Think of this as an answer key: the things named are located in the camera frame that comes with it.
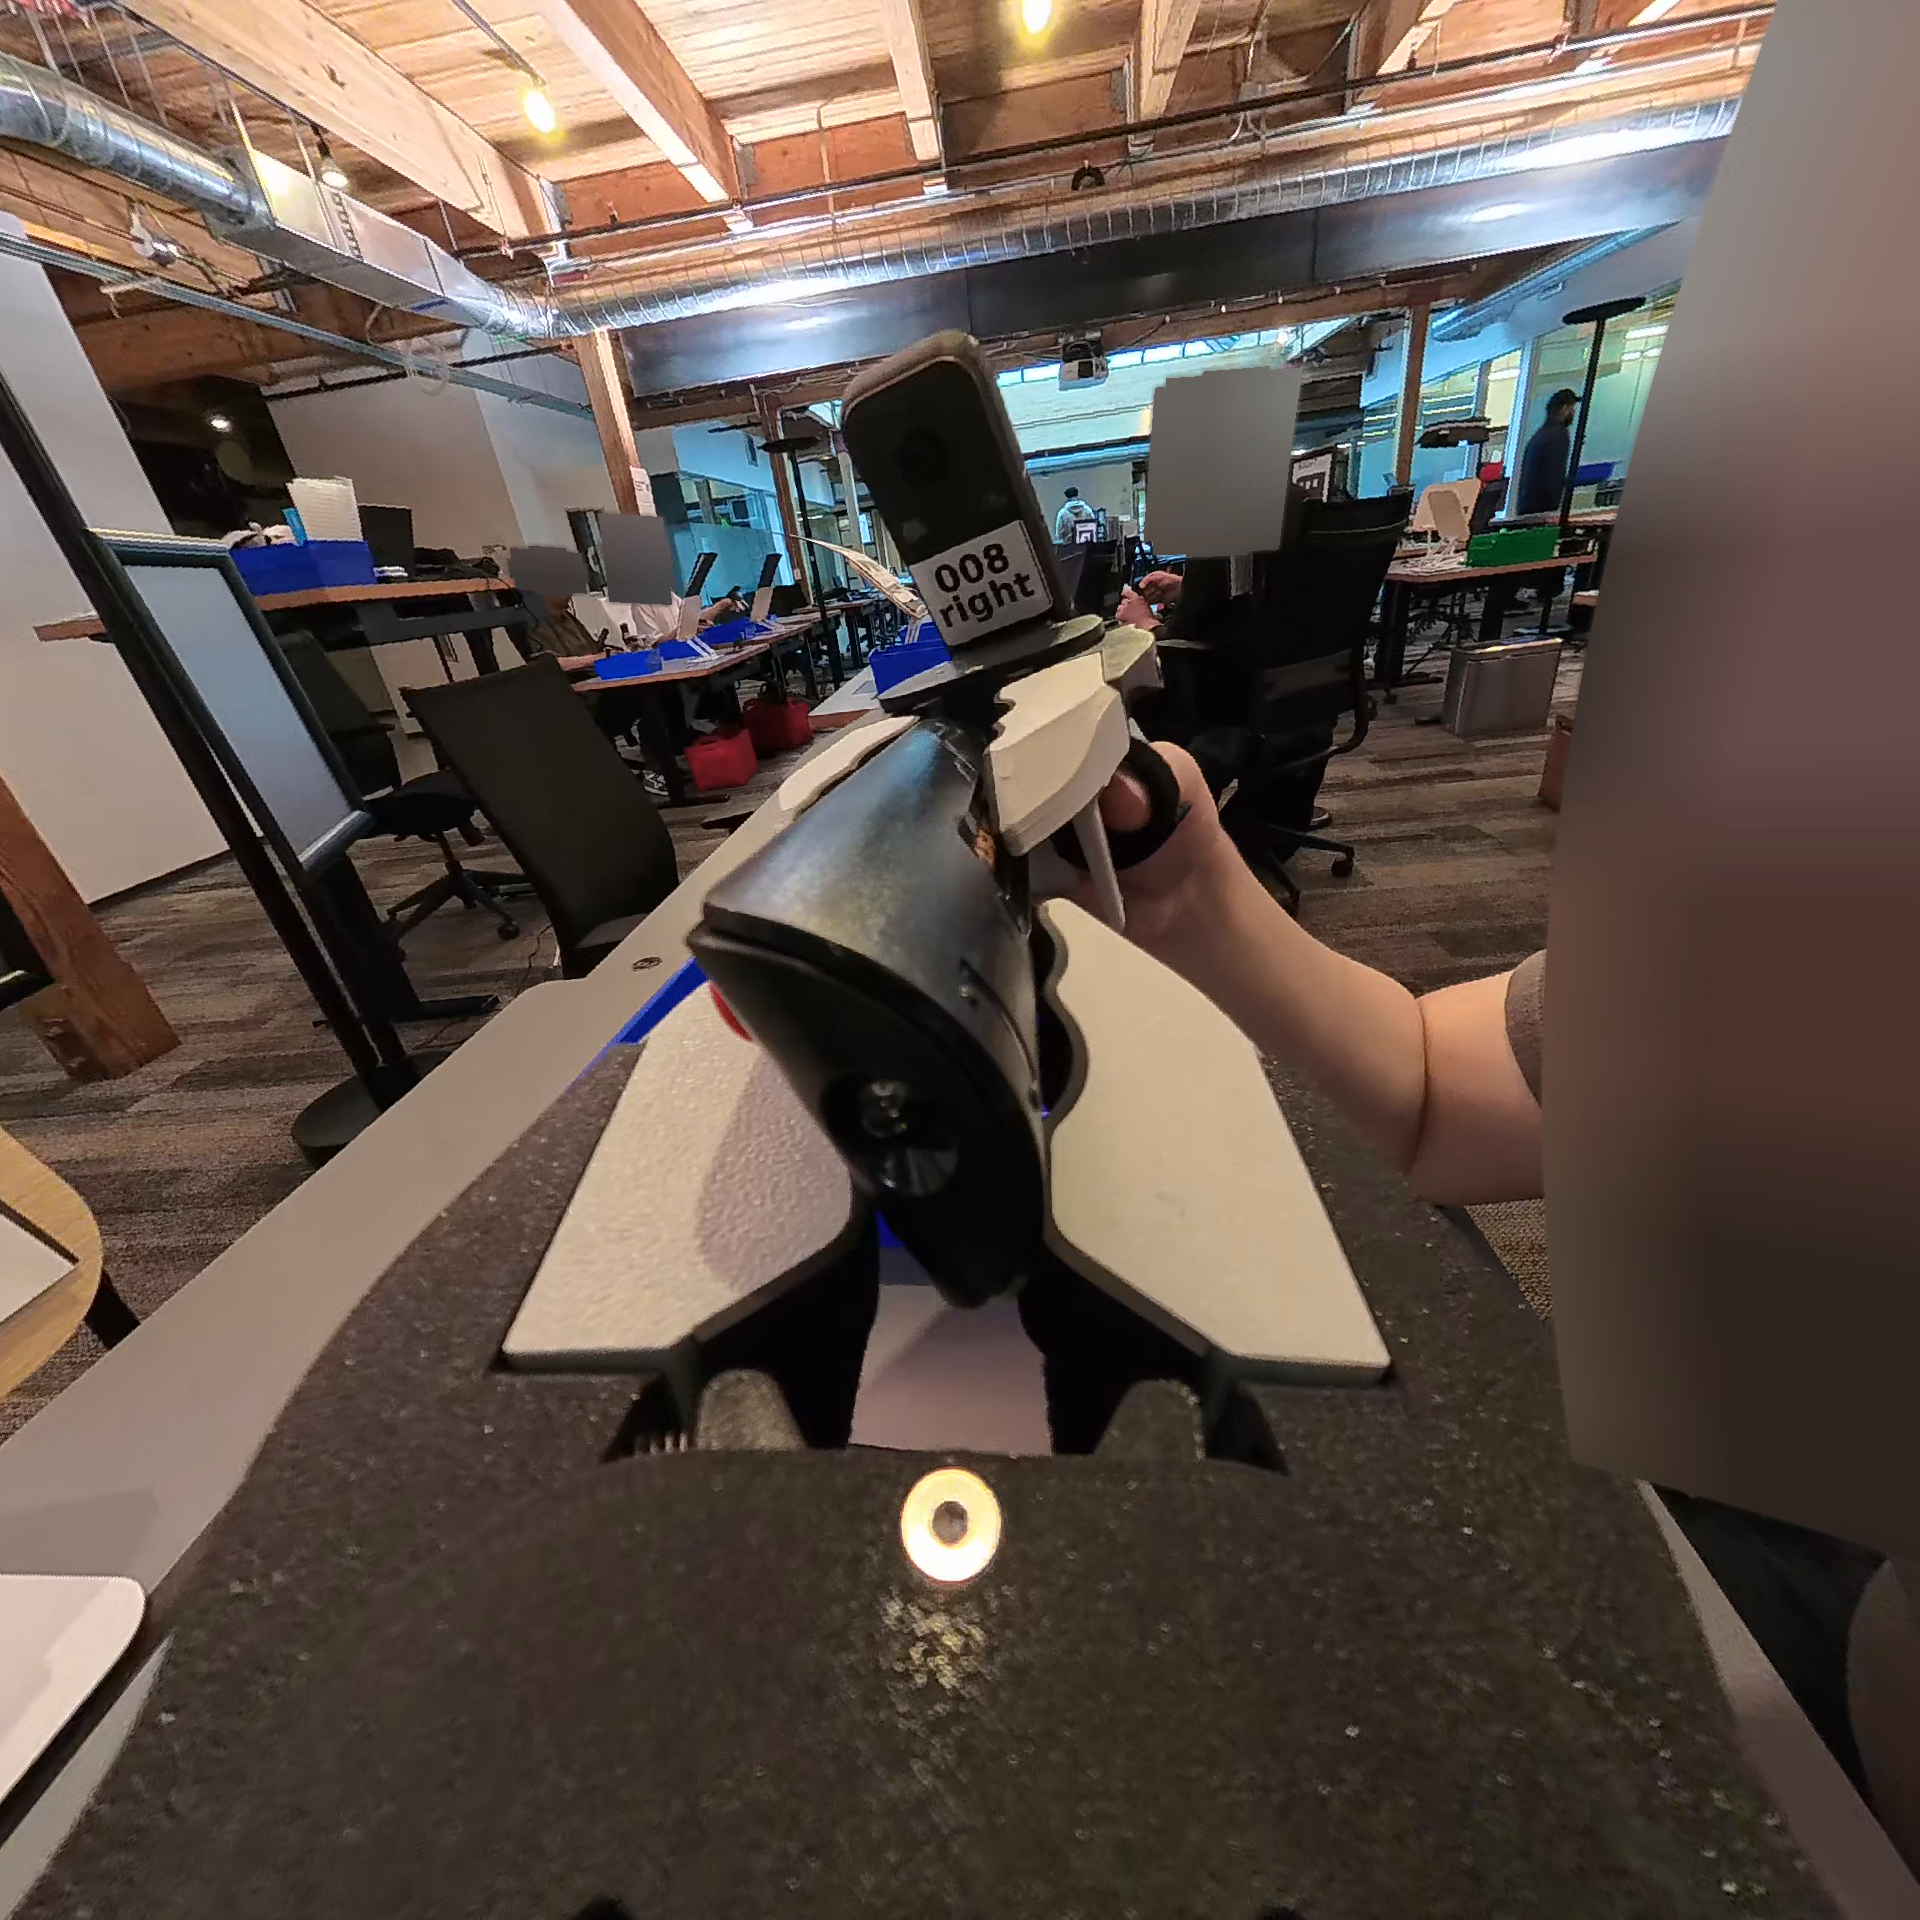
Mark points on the instruction sheet on stand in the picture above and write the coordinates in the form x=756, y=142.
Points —
x=37, y=1291

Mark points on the black pole stand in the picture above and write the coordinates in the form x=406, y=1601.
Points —
x=120, y=601

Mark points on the silver air duct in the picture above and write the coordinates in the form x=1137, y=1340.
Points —
x=181, y=151

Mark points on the person's right forearm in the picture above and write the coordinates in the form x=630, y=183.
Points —
x=1380, y=1037

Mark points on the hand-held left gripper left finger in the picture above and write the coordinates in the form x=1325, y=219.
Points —
x=661, y=1230

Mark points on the person's right hand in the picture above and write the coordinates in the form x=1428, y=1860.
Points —
x=1186, y=886

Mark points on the blue storage box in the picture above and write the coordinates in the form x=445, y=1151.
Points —
x=911, y=660
x=301, y=565

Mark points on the green crate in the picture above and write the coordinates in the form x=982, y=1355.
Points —
x=1512, y=547

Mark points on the wooden background desk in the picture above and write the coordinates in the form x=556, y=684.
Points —
x=361, y=594

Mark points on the person's grey shirt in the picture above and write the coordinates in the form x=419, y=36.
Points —
x=1528, y=1020

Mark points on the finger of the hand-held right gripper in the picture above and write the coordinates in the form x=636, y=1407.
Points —
x=1056, y=744

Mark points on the red bin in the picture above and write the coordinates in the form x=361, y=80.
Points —
x=718, y=763
x=785, y=724

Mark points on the silver trash can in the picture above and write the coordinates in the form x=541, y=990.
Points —
x=1504, y=688

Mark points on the black remote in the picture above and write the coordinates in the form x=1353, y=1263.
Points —
x=887, y=960

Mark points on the wooden pillar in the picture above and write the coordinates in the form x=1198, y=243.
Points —
x=76, y=960

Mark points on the black display panel stand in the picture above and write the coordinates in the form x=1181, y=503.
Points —
x=257, y=707

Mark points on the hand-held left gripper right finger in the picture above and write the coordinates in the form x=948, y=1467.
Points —
x=1216, y=1200

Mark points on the black office chair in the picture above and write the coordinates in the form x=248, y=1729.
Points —
x=541, y=796
x=1307, y=647

